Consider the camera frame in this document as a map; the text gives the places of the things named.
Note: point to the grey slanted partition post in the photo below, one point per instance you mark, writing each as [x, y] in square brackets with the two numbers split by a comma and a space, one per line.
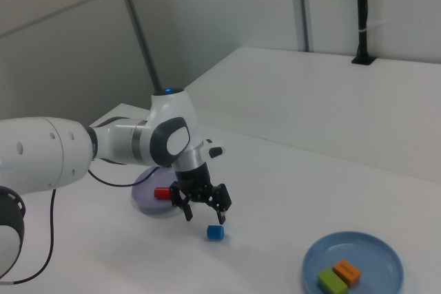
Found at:
[139, 32]

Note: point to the orange rectangular block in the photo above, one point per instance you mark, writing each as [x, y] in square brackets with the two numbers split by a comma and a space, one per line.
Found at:
[347, 271]

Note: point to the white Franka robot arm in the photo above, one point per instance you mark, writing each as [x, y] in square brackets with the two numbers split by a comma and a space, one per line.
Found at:
[34, 156]

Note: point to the purple plate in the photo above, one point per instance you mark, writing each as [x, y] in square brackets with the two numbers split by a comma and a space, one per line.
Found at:
[148, 202]

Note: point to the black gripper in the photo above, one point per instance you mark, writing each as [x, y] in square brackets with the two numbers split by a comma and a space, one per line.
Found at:
[194, 184]

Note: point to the black pole with base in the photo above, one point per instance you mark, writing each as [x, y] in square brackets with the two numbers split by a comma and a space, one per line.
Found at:
[361, 5]

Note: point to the green rectangular block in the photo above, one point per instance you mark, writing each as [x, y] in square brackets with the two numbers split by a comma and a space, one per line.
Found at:
[331, 281]

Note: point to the red cylinder block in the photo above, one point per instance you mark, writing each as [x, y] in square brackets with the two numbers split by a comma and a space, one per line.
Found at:
[161, 193]

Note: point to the blue cylinder block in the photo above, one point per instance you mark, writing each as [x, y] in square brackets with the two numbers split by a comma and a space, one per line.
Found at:
[215, 232]

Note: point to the blue plate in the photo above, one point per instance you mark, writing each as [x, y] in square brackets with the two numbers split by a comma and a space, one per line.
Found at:
[344, 249]

